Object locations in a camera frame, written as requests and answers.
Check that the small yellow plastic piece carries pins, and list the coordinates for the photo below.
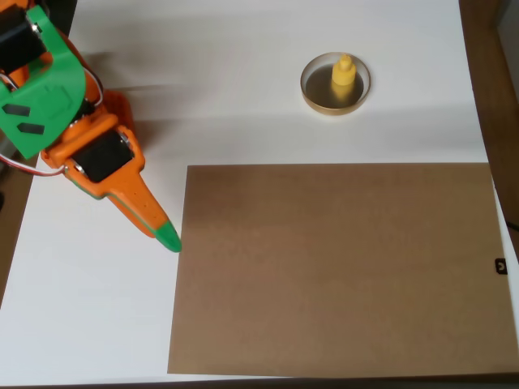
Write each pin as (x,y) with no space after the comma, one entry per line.
(343,75)

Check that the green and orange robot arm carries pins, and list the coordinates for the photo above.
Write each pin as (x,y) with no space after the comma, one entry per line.
(44,109)

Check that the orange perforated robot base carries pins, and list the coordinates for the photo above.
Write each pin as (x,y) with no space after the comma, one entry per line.
(119,107)

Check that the round gold-rimmed dish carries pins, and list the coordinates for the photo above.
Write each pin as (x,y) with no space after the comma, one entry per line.
(320,93)

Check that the large white sheet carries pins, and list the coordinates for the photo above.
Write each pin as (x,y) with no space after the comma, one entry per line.
(243,81)

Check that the brown rectangular board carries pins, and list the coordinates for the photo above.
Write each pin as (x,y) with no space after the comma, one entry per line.
(336,267)

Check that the small black tag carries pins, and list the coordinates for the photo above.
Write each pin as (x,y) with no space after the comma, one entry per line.
(501,266)

